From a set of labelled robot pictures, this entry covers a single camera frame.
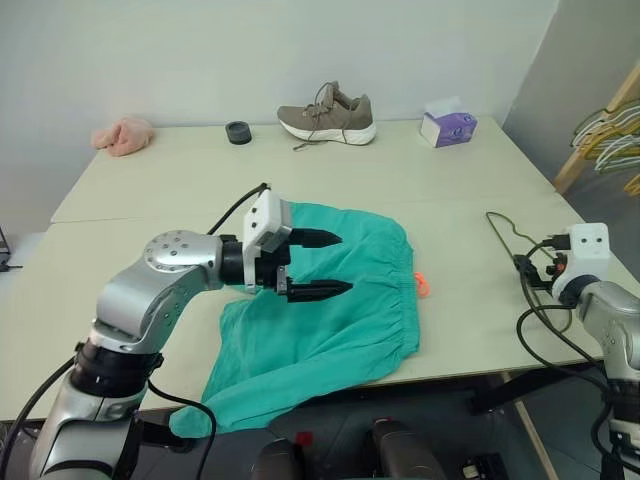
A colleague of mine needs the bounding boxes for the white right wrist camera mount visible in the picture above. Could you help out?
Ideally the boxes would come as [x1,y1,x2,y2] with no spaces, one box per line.
[549,222,612,297]

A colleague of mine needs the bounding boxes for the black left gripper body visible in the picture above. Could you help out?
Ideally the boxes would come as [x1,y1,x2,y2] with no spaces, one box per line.
[257,225,297,304]

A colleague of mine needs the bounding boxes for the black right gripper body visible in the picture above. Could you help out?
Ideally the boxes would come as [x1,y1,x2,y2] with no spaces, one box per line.
[541,232,572,282]

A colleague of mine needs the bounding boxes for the black round holder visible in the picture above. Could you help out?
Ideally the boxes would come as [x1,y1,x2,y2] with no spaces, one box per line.
[224,120,253,147]

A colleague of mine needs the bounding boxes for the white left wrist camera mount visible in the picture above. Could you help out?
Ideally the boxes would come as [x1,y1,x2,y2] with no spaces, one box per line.
[242,191,295,296]

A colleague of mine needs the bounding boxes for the purple tissue box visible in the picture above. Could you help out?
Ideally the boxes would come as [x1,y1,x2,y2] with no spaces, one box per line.
[418,96,479,149]

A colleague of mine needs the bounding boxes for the white wire hanger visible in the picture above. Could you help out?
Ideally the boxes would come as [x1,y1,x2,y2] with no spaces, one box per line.
[593,133,640,175]

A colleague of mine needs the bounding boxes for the dark rounded shape red spot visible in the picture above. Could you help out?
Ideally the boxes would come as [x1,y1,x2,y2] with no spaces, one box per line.
[251,432,314,480]

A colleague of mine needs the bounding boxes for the black table frame bracket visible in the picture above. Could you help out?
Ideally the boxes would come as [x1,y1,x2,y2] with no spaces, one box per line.
[133,416,187,452]
[468,363,604,417]

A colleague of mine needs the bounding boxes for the black device with cable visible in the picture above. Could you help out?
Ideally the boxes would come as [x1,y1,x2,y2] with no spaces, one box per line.
[0,223,24,274]

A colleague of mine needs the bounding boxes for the taupe sneaker white sole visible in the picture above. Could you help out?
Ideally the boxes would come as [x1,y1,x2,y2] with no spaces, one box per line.
[276,81,377,153]

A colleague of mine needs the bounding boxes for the dark wire hanger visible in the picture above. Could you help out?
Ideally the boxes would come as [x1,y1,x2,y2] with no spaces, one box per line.
[485,210,574,335]

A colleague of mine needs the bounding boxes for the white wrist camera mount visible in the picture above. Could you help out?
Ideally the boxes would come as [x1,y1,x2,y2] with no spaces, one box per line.
[242,191,295,296]
[549,222,612,297]

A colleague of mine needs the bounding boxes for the green shorts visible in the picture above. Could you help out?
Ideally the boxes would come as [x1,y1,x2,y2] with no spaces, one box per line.
[168,200,424,440]

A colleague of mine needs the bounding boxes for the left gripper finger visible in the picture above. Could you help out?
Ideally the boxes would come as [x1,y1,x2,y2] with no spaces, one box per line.
[286,280,354,305]
[291,228,344,250]

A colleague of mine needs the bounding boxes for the wooden table leg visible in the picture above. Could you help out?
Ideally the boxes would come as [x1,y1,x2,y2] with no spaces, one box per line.
[499,370,560,480]

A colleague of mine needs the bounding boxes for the wooden hanger rack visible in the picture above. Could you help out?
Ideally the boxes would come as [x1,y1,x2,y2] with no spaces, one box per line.
[553,62,640,196]

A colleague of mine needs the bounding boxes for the pink plush toy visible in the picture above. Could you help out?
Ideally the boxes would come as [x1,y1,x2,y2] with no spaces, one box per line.
[90,115,156,158]

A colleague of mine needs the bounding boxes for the green wire hanger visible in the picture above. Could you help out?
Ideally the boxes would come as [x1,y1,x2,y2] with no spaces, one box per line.
[571,98,640,147]

